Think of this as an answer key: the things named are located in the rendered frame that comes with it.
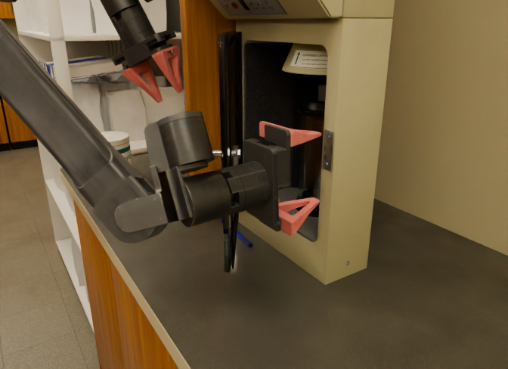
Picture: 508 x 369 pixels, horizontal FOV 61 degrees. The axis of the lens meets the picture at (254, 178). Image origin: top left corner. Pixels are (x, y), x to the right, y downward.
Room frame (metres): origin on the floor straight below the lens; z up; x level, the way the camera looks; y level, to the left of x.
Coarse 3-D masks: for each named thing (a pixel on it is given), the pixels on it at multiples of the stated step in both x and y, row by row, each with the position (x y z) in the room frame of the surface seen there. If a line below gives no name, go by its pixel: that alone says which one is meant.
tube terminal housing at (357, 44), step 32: (352, 0) 0.69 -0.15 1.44; (384, 0) 0.73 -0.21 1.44; (256, 32) 0.89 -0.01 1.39; (288, 32) 0.80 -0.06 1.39; (320, 32) 0.73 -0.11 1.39; (352, 32) 0.70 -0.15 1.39; (384, 32) 0.74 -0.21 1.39; (352, 64) 0.70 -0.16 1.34; (384, 64) 0.74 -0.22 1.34; (352, 96) 0.70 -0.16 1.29; (384, 96) 0.74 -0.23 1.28; (352, 128) 0.71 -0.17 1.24; (352, 160) 0.71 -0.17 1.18; (320, 192) 0.71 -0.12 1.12; (352, 192) 0.71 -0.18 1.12; (256, 224) 0.89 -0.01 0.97; (320, 224) 0.71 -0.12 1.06; (352, 224) 0.72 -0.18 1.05; (288, 256) 0.78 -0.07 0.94; (320, 256) 0.70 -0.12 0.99; (352, 256) 0.72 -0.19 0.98
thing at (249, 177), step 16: (256, 144) 0.51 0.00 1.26; (256, 160) 0.51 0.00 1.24; (272, 160) 0.48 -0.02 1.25; (224, 176) 0.47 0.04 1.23; (240, 176) 0.47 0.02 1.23; (256, 176) 0.48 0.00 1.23; (272, 176) 0.48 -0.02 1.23; (240, 192) 0.46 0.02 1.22; (256, 192) 0.47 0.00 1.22; (272, 192) 0.48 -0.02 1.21; (240, 208) 0.46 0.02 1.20; (256, 208) 0.51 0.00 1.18; (272, 208) 0.48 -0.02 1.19; (272, 224) 0.48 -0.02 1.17
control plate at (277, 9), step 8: (224, 0) 0.87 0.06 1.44; (232, 0) 0.85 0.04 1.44; (248, 0) 0.81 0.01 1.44; (256, 0) 0.78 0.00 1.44; (264, 0) 0.77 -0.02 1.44; (272, 0) 0.75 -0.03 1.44; (224, 8) 0.90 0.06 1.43; (232, 8) 0.88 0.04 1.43; (240, 8) 0.85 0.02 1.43; (256, 8) 0.81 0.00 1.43; (264, 8) 0.79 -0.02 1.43; (272, 8) 0.77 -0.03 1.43; (280, 8) 0.75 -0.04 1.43
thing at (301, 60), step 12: (300, 48) 0.82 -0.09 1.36; (312, 48) 0.80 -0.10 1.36; (324, 48) 0.79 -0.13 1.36; (288, 60) 0.84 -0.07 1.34; (300, 60) 0.80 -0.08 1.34; (312, 60) 0.79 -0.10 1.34; (324, 60) 0.78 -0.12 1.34; (288, 72) 0.82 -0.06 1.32; (300, 72) 0.79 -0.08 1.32; (312, 72) 0.78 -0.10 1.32; (324, 72) 0.77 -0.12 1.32
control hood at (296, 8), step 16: (288, 0) 0.72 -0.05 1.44; (304, 0) 0.69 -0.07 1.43; (320, 0) 0.66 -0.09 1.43; (336, 0) 0.68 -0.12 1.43; (224, 16) 0.93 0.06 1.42; (240, 16) 0.88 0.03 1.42; (256, 16) 0.83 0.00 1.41; (272, 16) 0.79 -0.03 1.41; (288, 16) 0.75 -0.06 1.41; (304, 16) 0.72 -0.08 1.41; (320, 16) 0.69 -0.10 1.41; (336, 16) 0.68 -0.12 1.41
